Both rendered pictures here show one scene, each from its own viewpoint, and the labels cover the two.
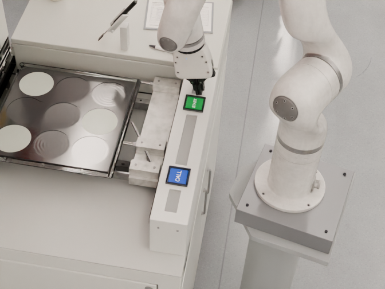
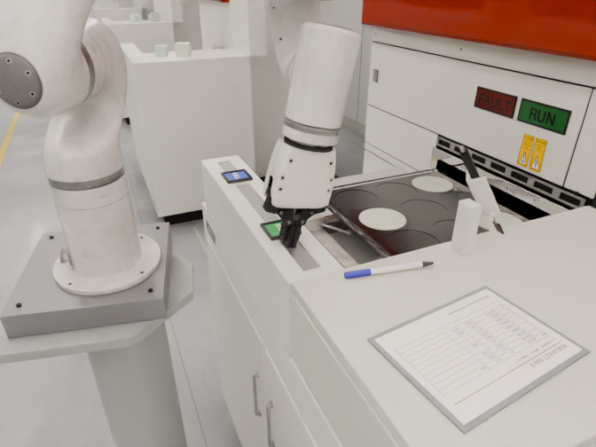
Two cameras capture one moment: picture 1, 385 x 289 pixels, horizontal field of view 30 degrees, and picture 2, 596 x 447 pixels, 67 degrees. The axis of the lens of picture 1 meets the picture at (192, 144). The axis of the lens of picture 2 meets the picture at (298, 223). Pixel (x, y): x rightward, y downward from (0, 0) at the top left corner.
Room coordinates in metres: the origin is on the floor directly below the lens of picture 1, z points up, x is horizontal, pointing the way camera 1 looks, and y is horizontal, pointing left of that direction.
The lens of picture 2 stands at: (1.99, -0.32, 1.35)
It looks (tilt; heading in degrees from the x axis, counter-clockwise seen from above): 29 degrees down; 150
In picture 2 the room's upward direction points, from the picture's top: straight up
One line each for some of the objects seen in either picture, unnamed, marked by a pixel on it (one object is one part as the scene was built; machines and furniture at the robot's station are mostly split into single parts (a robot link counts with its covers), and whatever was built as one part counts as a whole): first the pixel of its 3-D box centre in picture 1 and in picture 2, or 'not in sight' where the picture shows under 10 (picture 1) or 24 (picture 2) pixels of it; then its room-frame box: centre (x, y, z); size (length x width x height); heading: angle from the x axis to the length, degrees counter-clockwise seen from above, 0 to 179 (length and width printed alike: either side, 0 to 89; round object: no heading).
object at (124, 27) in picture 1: (118, 28); (476, 211); (1.60, 0.23, 1.03); 0.06 x 0.04 x 0.13; 84
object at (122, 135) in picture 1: (125, 125); (352, 226); (1.34, 0.19, 0.90); 0.38 x 0.01 x 0.01; 174
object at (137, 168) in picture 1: (145, 169); not in sight; (1.20, 0.12, 0.89); 0.08 x 0.03 x 0.03; 84
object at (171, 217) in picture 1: (185, 155); (257, 232); (1.26, 0.02, 0.89); 0.55 x 0.09 x 0.14; 174
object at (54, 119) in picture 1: (62, 116); (423, 210); (1.36, 0.37, 0.90); 0.34 x 0.34 x 0.01; 84
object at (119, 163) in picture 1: (122, 165); not in sight; (1.20, 0.18, 0.90); 0.04 x 0.02 x 0.03; 84
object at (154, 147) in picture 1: (150, 146); (302, 222); (1.28, 0.11, 0.89); 0.08 x 0.03 x 0.03; 84
